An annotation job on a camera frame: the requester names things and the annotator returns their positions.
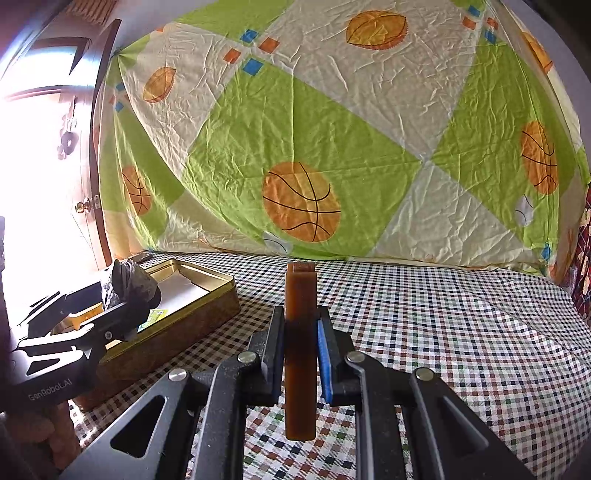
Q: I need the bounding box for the person's left hand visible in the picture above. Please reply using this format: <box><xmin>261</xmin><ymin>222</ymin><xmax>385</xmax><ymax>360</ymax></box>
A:
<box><xmin>23</xmin><ymin>401</ymin><xmax>82</xmax><ymax>468</ymax></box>

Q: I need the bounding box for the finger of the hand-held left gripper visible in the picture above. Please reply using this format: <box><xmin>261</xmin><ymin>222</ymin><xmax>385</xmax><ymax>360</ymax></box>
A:
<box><xmin>18</xmin><ymin>295</ymin><xmax>160</xmax><ymax>370</ymax></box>
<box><xmin>28</xmin><ymin>281</ymin><xmax>105</xmax><ymax>326</ymax></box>

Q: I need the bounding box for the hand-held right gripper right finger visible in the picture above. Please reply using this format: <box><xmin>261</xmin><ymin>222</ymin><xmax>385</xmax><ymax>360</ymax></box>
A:
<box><xmin>316</xmin><ymin>305</ymin><xmax>536</xmax><ymax>480</ymax></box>

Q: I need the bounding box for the checkered tablecloth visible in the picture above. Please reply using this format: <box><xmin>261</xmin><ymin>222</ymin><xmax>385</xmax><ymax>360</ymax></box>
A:
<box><xmin>69</xmin><ymin>251</ymin><xmax>591</xmax><ymax>480</ymax></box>

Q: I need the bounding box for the brown wooden door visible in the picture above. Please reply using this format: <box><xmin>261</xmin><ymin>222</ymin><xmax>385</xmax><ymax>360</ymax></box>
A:
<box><xmin>0</xmin><ymin>0</ymin><xmax>123</xmax><ymax>278</ymax></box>

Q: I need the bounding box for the door ornament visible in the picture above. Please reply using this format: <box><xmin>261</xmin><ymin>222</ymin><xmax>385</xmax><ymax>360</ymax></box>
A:
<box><xmin>58</xmin><ymin>115</ymin><xmax>79</xmax><ymax>160</ymax></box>

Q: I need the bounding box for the basketball print bed sheet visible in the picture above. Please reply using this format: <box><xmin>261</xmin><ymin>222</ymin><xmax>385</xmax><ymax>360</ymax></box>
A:
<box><xmin>99</xmin><ymin>0</ymin><xmax>583</xmax><ymax>278</ymax></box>

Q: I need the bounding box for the red bear print cloth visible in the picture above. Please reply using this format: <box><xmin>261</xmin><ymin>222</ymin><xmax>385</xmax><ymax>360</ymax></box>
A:
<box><xmin>566</xmin><ymin>185</ymin><xmax>591</xmax><ymax>319</ymax></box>

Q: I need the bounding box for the brown bar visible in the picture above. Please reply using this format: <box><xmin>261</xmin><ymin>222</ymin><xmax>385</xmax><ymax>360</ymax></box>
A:
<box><xmin>284</xmin><ymin>261</ymin><xmax>318</xmax><ymax>441</ymax></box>

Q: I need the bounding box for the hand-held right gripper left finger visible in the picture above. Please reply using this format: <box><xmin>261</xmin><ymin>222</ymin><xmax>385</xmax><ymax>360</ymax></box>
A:
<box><xmin>60</xmin><ymin>305</ymin><xmax>284</xmax><ymax>480</ymax></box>

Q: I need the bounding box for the gold tin box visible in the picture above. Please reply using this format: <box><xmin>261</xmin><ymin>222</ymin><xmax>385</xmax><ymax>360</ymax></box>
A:
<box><xmin>51</xmin><ymin>258</ymin><xmax>242</xmax><ymax>411</ymax></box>

